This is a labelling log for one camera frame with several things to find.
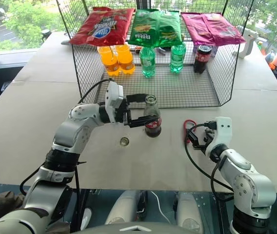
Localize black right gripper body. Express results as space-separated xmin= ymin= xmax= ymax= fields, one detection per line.
xmin=196 ymin=126 xmax=218 ymax=156

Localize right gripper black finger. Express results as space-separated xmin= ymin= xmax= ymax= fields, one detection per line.
xmin=193 ymin=126 xmax=208 ymax=138
xmin=188 ymin=135 xmax=202 ymax=150

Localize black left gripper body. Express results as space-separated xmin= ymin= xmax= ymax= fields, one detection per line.
xmin=115 ymin=96 xmax=133 ymax=126

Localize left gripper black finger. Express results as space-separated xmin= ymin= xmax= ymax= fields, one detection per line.
xmin=128 ymin=114 xmax=159 ymax=129
xmin=126 ymin=93 xmax=151 ymax=103

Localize glass cola bottle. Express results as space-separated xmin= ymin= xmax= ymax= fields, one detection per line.
xmin=143 ymin=95 xmax=163 ymax=138

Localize red bottle opener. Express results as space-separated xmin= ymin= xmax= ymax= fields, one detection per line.
xmin=183 ymin=119 xmax=197 ymax=146

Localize green soda plastic bottle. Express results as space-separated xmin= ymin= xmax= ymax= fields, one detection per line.
xmin=169 ymin=43 xmax=186 ymax=74
xmin=139 ymin=46 xmax=156 ymax=78

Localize orange soda plastic bottle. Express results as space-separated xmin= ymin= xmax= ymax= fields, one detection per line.
xmin=115 ymin=44 xmax=136 ymax=75
xmin=97 ymin=46 xmax=122 ymax=76

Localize dark cola plastic bottle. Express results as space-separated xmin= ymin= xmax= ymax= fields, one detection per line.
xmin=193 ymin=45 xmax=212 ymax=74

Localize white right robot leg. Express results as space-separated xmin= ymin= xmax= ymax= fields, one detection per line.
xmin=176 ymin=191 xmax=204 ymax=234

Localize white robot leg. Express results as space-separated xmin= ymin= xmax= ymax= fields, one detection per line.
xmin=104 ymin=190 xmax=141 ymax=225
xmin=176 ymin=191 xmax=204 ymax=234

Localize green chips bag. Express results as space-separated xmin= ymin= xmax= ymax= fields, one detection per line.
xmin=158 ymin=11 xmax=183 ymax=48
xmin=128 ymin=9 xmax=162 ymax=47

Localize red chips bag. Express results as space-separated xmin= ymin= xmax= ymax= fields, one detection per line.
xmin=69 ymin=7 xmax=135 ymax=46

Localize white left robot leg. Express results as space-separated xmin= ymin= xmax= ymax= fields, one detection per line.
xmin=104 ymin=190 xmax=141 ymax=225

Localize pink chips bag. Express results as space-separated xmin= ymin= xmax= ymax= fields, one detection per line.
xmin=201 ymin=13 xmax=247 ymax=46
xmin=181 ymin=13 xmax=216 ymax=46

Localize white handheld device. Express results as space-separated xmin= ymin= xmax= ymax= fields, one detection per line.
xmin=233 ymin=25 xmax=259 ymax=59

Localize grey blue plush toy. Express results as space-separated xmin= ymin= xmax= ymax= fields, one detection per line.
xmin=264 ymin=50 xmax=275 ymax=63

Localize grey robot torso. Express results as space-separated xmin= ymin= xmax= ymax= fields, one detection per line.
xmin=78 ymin=223 xmax=203 ymax=234

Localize brown cloth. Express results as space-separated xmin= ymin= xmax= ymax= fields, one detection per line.
xmin=0 ymin=191 xmax=71 ymax=234

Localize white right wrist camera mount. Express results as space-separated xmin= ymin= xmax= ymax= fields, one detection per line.
xmin=211 ymin=117 xmax=233 ymax=156

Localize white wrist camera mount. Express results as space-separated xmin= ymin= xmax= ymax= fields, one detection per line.
xmin=211 ymin=117 xmax=233 ymax=156
xmin=105 ymin=81 xmax=124 ymax=122

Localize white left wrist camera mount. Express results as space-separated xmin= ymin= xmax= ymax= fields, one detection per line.
xmin=105 ymin=81 xmax=124 ymax=122

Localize black wire mesh rack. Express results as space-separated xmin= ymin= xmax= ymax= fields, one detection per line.
xmin=55 ymin=0 xmax=255 ymax=109

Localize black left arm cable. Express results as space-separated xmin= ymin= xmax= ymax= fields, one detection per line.
xmin=19 ymin=78 xmax=112 ymax=234

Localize thin white cable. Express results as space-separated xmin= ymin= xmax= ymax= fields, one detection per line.
xmin=150 ymin=191 xmax=169 ymax=224

